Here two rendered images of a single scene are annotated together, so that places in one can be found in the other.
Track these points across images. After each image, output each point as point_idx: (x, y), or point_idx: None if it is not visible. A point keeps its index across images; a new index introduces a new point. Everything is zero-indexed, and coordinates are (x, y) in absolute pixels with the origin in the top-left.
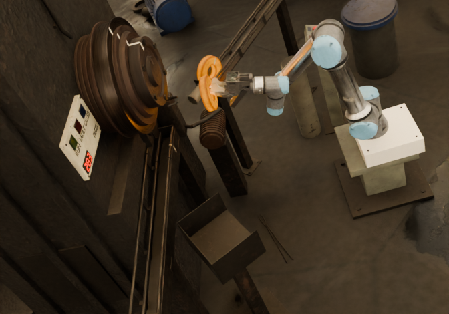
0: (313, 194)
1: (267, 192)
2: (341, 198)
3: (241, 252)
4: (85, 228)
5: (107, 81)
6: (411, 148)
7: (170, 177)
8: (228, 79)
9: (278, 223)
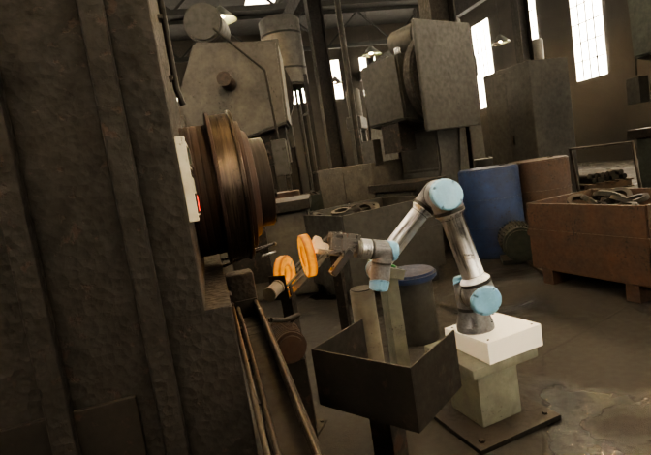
0: (411, 439)
1: (348, 448)
2: (449, 438)
3: (440, 367)
4: (161, 330)
5: (228, 139)
6: (531, 338)
7: (270, 329)
8: (334, 232)
9: None
